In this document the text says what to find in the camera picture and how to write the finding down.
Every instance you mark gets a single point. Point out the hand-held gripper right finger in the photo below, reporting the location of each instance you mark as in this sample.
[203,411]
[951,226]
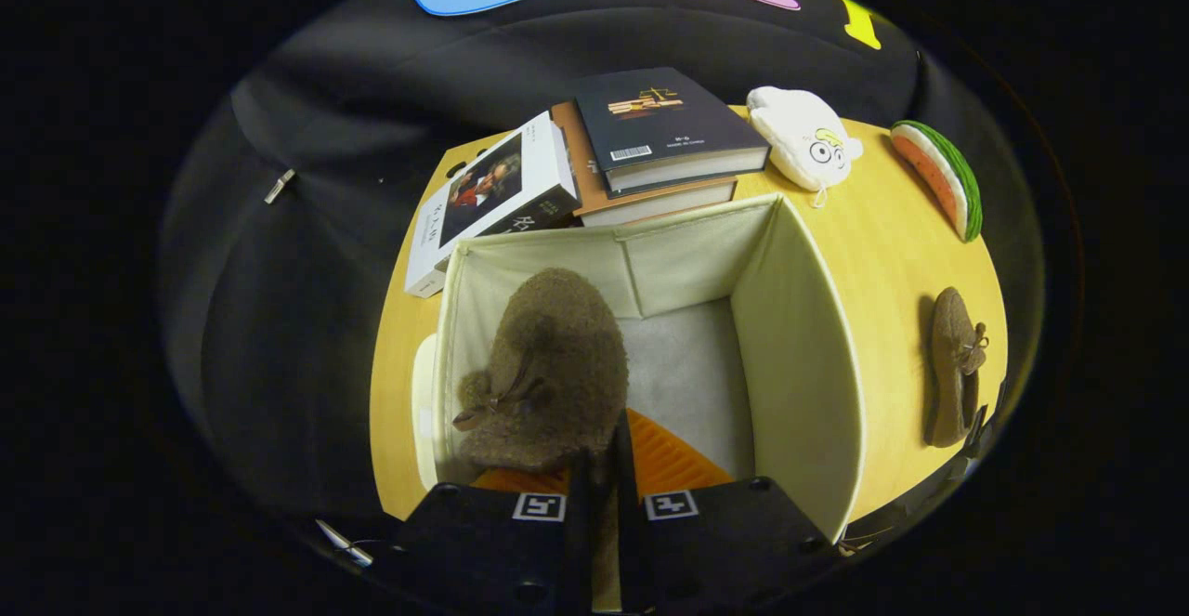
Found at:
[627,523]

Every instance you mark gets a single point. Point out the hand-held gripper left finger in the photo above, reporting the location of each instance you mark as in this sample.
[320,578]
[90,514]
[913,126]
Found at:
[483,532]

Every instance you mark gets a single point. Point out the brown fuzzy shoe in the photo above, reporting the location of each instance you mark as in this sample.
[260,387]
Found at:
[557,356]
[949,365]

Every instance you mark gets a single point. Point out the grey fabric storage box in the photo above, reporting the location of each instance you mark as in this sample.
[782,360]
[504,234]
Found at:
[799,365]

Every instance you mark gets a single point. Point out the white portrait cover book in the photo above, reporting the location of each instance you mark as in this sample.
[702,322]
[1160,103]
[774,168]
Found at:
[492,193]

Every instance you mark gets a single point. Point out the dark hardcover book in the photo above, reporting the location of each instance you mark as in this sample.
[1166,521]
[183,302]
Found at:
[659,124]

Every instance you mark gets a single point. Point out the silver metal clip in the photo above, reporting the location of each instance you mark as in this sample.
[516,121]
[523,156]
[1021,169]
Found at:
[279,187]

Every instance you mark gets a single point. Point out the white plush toy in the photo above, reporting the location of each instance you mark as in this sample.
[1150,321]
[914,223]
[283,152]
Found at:
[790,133]

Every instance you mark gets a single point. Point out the watermelon slice plush toy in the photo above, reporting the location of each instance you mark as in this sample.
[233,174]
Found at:
[943,175]

